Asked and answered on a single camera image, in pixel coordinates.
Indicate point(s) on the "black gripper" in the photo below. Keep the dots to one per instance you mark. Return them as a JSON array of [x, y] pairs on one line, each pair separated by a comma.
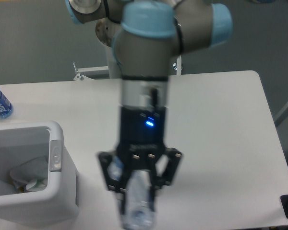
[[141, 134]]

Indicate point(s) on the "clear plastic bottle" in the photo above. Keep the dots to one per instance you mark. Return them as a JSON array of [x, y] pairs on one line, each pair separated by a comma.
[[138, 214]]

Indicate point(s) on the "clear plastic bag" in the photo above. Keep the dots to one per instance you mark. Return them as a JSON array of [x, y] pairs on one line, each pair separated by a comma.
[[31, 176]]

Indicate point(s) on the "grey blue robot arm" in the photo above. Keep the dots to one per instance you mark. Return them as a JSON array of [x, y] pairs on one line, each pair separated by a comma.
[[152, 32]]

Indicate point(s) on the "white trash can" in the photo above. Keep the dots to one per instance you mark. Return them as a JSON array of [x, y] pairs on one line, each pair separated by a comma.
[[22, 142]]

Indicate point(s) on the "white bracket with wing bolt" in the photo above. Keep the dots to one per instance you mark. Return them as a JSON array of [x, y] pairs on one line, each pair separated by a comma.
[[177, 66]]

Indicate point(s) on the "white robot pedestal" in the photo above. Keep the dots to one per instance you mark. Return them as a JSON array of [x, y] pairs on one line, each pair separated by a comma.
[[106, 30]]

